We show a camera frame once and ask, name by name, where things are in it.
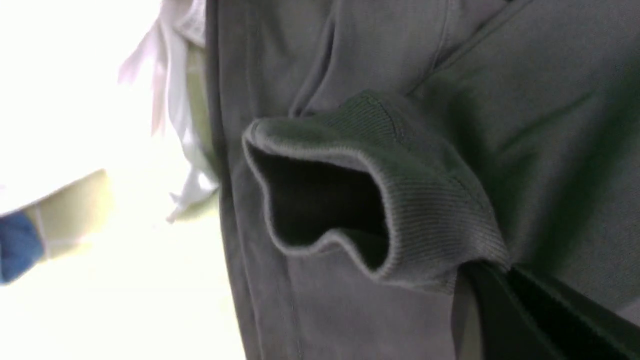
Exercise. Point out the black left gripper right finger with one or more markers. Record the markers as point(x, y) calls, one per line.
point(577, 327)

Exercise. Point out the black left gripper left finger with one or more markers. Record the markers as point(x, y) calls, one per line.
point(490, 323)

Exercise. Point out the dark gray long-sleeved shirt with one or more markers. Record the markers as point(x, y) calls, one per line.
point(367, 149)

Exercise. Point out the white crumpled shirt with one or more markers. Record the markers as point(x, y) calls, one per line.
point(86, 84)

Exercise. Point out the green checkered tablecloth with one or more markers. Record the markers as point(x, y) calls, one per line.
point(75, 215)

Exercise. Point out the blue crumpled garment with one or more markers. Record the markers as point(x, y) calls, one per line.
point(21, 246)

